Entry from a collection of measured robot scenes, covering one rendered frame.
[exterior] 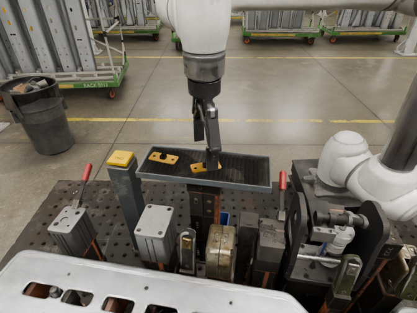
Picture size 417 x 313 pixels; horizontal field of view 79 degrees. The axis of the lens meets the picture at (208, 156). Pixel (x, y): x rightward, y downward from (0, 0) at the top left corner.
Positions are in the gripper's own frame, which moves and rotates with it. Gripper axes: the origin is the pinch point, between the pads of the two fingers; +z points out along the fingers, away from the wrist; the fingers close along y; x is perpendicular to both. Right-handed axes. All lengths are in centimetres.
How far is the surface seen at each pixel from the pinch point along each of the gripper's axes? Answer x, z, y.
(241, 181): 7.8, 5.8, 8.2
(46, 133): -113, 94, -196
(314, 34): 414, 96, -522
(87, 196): -49, 52, -47
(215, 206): 2.0, 18.5, 4.2
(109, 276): -29.2, 21.8, 16.2
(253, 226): 7.5, 12.2, 18.3
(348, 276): 24.7, 16.8, 33.9
